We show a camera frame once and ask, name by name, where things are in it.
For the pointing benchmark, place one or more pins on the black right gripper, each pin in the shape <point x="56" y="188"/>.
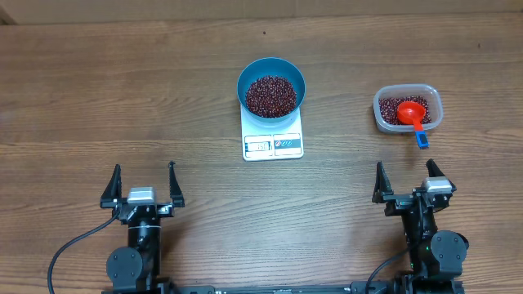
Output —
<point x="398" y="203"/>

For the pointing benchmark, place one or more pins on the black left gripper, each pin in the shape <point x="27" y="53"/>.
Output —
<point x="176" y="197"/>

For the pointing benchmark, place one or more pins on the red measuring scoop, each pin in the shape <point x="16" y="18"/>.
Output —
<point x="412" y="113"/>

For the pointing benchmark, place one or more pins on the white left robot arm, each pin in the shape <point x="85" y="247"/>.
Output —
<point x="135" y="268"/>

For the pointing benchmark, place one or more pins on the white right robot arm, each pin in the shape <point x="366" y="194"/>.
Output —
<point x="436" y="256"/>

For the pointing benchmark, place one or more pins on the white digital kitchen scale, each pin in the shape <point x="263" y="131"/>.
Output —
<point x="265" y="140"/>

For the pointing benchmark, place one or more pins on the red beans in bowl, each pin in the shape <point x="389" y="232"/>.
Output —
<point x="271" y="97"/>

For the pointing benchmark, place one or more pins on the blue plastic bowl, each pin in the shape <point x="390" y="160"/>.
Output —
<point x="273" y="66"/>

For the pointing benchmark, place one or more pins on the red adzuki beans in container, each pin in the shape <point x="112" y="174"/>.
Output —
<point x="389" y="106"/>

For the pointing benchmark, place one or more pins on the clear plastic bean container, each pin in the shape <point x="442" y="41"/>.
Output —
<point x="432" y="96"/>

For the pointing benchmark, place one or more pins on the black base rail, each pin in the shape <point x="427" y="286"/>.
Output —
<point x="357" y="287"/>

